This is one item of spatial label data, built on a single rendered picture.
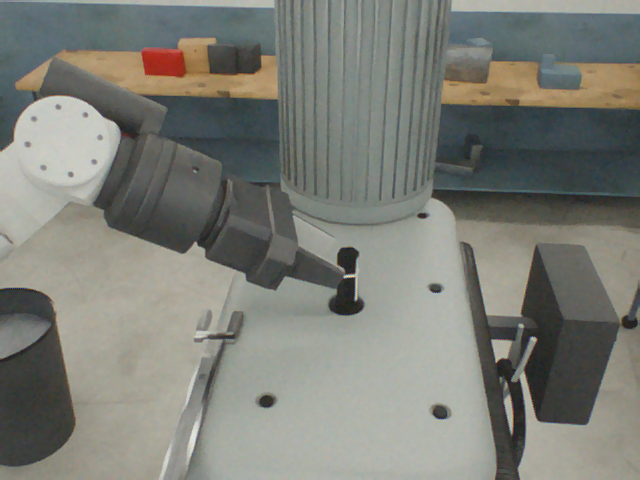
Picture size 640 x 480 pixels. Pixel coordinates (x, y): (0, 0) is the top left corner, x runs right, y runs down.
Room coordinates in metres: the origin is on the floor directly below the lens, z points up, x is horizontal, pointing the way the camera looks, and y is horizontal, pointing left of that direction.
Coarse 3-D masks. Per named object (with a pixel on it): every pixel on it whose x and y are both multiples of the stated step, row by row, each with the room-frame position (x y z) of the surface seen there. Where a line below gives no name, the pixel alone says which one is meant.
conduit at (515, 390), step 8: (504, 360) 0.80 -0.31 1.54; (504, 368) 0.78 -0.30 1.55; (512, 368) 0.77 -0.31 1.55; (512, 376) 0.75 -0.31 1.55; (512, 384) 0.74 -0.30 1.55; (520, 384) 0.74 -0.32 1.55; (512, 392) 0.73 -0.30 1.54; (520, 392) 0.72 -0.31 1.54; (512, 400) 0.72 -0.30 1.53; (520, 400) 0.71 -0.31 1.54; (512, 408) 0.71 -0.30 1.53; (520, 408) 0.70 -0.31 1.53; (512, 416) 0.70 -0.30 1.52; (520, 416) 0.69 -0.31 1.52; (512, 424) 0.70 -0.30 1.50; (520, 424) 0.69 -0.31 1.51; (512, 432) 0.69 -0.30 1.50; (520, 432) 0.68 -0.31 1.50; (512, 440) 0.68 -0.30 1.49; (520, 440) 0.67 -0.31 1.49; (520, 448) 0.67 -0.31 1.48; (520, 456) 0.67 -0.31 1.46
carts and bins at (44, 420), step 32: (0, 320) 2.15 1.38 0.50; (32, 320) 2.15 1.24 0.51; (0, 352) 1.95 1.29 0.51; (32, 352) 1.86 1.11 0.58; (0, 384) 1.78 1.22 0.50; (32, 384) 1.84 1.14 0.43; (64, 384) 1.99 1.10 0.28; (0, 416) 1.77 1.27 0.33; (32, 416) 1.82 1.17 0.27; (64, 416) 1.94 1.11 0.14; (0, 448) 1.78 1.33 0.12; (32, 448) 1.81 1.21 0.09
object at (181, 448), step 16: (208, 320) 0.48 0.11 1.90; (240, 320) 0.48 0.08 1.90; (208, 336) 0.45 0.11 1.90; (224, 336) 0.45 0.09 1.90; (208, 352) 0.43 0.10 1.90; (208, 368) 0.41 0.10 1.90; (192, 384) 0.39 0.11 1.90; (208, 384) 0.39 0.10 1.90; (192, 400) 0.37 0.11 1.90; (208, 400) 0.38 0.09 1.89; (192, 416) 0.36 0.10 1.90; (176, 432) 0.34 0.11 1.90; (192, 432) 0.34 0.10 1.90; (176, 448) 0.33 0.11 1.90; (192, 448) 0.33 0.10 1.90; (176, 464) 0.31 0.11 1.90
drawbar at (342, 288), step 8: (344, 248) 0.52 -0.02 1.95; (352, 248) 0.52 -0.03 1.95; (344, 256) 0.51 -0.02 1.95; (352, 256) 0.51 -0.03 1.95; (344, 264) 0.50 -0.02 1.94; (352, 264) 0.50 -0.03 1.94; (352, 272) 0.50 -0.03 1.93; (344, 280) 0.50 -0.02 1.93; (352, 280) 0.50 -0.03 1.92; (344, 288) 0.50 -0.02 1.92; (352, 288) 0.50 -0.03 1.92; (344, 296) 0.50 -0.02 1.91; (352, 296) 0.50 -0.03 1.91; (336, 304) 0.51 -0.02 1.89; (344, 304) 0.50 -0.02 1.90; (352, 304) 0.50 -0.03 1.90; (336, 312) 0.51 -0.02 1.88; (344, 312) 0.50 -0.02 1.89; (352, 312) 0.50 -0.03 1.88
